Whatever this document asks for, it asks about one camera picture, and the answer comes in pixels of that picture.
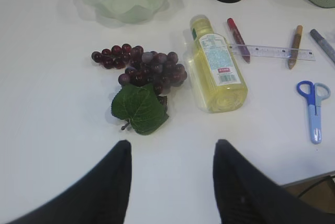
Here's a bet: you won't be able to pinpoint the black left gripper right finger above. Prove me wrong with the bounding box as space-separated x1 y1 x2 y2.
213 139 334 223

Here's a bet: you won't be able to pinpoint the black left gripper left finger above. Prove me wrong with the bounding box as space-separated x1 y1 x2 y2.
13 140 131 223

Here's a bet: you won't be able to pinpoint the red grape bunch with leaf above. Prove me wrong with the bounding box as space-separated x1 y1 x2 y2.
91 43 187 135

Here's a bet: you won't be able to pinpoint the yellow tea bottle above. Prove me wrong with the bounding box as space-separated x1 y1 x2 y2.
190 15 248 113

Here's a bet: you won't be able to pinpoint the gold marker pen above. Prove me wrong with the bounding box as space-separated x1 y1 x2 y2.
287 25 303 70

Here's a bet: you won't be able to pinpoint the clear plastic ruler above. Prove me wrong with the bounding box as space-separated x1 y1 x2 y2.
228 44 316 61

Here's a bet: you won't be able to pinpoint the red glitter pen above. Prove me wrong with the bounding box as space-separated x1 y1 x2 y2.
227 18 250 63

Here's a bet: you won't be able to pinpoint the silver glitter pen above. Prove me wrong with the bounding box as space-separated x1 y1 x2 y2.
310 29 335 63

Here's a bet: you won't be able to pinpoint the blue scissors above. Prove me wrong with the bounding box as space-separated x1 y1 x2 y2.
296 80 331 144

